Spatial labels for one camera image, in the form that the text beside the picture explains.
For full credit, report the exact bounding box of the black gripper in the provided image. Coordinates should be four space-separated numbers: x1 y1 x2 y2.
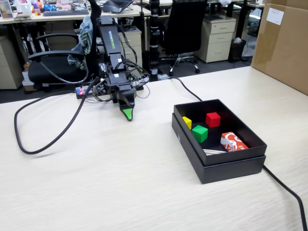
105 71 137 122

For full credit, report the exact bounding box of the green wooden cube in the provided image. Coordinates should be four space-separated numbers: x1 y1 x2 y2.
192 125 209 144

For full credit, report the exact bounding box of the black cardboard box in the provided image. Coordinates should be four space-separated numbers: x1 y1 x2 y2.
171 98 268 185

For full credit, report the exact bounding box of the orange white printed box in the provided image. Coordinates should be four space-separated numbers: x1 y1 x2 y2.
220 131 249 153

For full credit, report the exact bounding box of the large brown cardboard box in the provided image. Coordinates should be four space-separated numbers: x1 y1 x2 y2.
250 0 308 96

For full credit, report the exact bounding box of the red blue controller board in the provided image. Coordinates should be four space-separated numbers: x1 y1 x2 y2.
75 86 94 100

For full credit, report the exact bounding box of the beige drawer cabinet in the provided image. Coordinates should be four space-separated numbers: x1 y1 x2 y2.
193 16 237 64
117 26 143 71

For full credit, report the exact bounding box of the yellow wooden cube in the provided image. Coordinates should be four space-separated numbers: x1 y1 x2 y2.
182 116 193 130

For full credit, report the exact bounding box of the black vertical pole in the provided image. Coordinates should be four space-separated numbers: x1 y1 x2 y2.
148 0 161 82

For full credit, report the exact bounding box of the blue striped cloth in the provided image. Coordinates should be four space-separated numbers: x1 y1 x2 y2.
67 15 94 71

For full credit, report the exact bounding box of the black office armchair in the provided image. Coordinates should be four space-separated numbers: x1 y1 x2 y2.
27 0 103 90

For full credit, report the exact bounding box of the red wooden cube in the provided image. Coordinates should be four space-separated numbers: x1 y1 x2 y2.
205 112 221 128

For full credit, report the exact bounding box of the black mesh office chair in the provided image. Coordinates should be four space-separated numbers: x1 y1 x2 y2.
159 0 209 77

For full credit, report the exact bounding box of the black laptop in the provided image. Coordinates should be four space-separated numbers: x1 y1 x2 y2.
100 0 135 14

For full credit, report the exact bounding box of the long beige office desk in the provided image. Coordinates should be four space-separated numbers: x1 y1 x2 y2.
0 4 153 25

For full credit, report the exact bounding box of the black keyboard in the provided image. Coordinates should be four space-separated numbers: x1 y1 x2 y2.
42 9 90 17

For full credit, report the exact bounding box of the black trash bin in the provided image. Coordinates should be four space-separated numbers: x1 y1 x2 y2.
228 37 247 63

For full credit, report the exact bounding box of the beige side cabinet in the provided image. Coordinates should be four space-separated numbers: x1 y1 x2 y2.
0 35 24 90

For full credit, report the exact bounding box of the white paper label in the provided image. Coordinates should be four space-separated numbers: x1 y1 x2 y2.
266 7 285 26

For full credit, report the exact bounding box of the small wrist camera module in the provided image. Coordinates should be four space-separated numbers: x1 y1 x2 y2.
92 79 108 96

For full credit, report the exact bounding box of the thick black looped cable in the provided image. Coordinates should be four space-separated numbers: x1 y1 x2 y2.
13 77 101 155

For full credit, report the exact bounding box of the small picture frame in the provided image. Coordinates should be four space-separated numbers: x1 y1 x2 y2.
0 0 14 20

